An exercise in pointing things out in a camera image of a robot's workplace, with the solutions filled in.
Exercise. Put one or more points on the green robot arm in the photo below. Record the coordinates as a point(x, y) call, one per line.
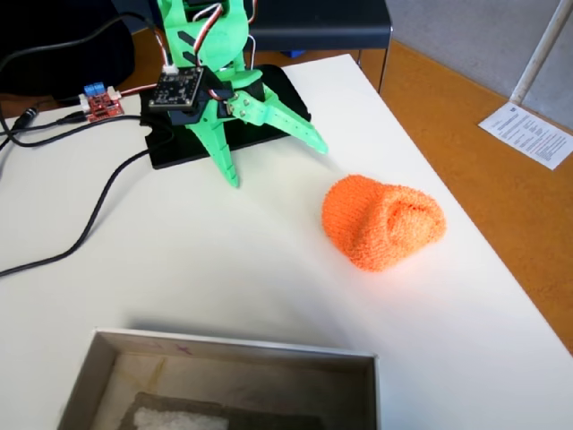
point(172, 27)

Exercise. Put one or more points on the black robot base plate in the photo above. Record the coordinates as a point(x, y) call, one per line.
point(179, 154)

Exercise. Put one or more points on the black camera circuit board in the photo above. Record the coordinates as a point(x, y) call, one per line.
point(177, 89)

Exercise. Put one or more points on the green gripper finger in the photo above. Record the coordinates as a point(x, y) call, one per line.
point(219, 152)
point(286, 121)

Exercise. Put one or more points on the white pole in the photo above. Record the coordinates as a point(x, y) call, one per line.
point(537, 49)

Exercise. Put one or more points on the printed paper sheet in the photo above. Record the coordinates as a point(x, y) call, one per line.
point(528, 134)

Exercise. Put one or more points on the red controller circuit board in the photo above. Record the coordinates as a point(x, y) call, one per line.
point(100, 105)

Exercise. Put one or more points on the fluffy red towel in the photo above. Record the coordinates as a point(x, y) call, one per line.
point(380, 224)

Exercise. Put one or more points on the metal tray box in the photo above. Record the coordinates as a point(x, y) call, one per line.
point(224, 358)

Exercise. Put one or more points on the dark chair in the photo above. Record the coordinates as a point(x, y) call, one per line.
point(313, 22)

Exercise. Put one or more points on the white cloth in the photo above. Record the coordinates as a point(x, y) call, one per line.
point(179, 418)

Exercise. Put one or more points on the grey felt pad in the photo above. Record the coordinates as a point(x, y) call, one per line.
point(268, 418)

